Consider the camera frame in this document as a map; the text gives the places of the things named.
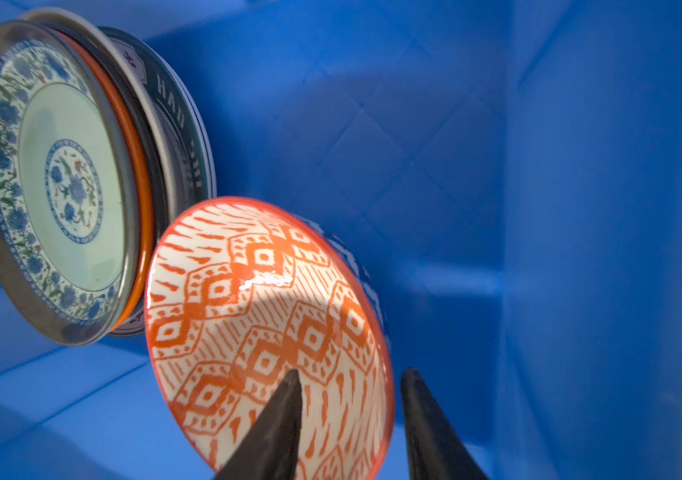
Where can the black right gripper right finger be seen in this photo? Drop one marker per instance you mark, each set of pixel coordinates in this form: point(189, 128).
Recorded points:
point(434, 449)

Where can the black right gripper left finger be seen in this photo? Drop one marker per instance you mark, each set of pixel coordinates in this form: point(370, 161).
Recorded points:
point(270, 449)

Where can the red patterned small bowl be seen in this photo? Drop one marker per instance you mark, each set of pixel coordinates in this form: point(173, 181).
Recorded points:
point(240, 292)

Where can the orange plate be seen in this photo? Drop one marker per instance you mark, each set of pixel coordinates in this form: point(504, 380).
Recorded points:
point(121, 100)

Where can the white plate green rim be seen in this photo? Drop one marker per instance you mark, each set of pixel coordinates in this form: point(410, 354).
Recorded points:
point(192, 163)

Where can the green blue floral plate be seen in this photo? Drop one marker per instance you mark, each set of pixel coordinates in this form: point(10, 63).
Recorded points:
point(69, 208)

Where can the cream yellow plate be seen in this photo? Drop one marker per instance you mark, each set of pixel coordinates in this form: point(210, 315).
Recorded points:
point(61, 17)

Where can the blue plastic bin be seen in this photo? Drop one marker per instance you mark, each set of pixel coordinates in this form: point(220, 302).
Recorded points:
point(508, 172)

